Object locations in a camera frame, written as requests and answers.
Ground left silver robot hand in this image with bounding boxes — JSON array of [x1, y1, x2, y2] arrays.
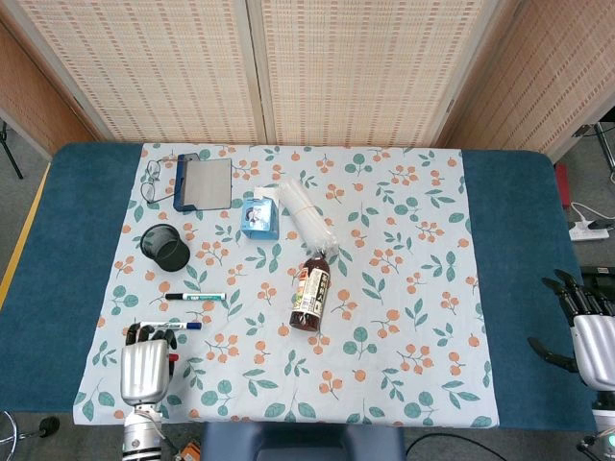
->
[[119, 322, 180, 409]]

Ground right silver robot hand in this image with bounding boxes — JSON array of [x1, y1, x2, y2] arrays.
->
[[527, 268, 615, 391]]

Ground blue whiteboard marker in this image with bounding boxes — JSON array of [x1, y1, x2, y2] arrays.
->
[[135, 320, 203, 332]]

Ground green whiteboard marker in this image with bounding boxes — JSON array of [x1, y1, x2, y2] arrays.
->
[[164, 291, 228, 303]]

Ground black round cup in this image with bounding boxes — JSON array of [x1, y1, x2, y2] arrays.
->
[[139, 223, 192, 274]]

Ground black device box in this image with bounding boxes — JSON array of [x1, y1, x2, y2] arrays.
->
[[579, 265, 615, 290]]

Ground chrome stool base with caster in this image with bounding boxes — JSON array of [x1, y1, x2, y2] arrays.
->
[[0, 408, 62, 461]]

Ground white power strip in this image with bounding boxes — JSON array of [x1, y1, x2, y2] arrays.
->
[[568, 220, 612, 243]]

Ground teal table cover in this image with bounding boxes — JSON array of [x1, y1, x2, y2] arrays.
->
[[0, 141, 609, 431]]

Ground red flat object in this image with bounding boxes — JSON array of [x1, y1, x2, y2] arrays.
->
[[553, 161, 574, 209]]

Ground dark blue chair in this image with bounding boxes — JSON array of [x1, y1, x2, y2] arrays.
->
[[200, 421, 406, 461]]

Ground thin-framed eyeglasses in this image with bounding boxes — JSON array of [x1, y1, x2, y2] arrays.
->
[[139, 155, 182, 206]]

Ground dark sauce bottle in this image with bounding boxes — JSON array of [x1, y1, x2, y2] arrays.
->
[[289, 253, 333, 334]]

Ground floral print tablecloth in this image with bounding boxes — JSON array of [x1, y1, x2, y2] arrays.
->
[[71, 142, 501, 429]]

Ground small light blue box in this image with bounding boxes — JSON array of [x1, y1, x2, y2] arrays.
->
[[239, 186, 282, 242]]

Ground open blue glasses case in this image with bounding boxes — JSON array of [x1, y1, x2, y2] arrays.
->
[[172, 152, 234, 213]]

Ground grey metal stand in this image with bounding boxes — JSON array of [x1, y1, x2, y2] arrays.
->
[[574, 121, 615, 186]]

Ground clear bag of straws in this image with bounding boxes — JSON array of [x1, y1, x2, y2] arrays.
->
[[277, 177, 340, 258]]

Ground black tripod leg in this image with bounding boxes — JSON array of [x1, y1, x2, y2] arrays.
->
[[0, 120, 25, 181]]

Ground woven bamboo screen panel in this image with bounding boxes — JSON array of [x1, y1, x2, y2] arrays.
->
[[434, 0, 615, 162], [0, 0, 268, 146], [246, 0, 525, 148], [0, 18, 97, 160]]

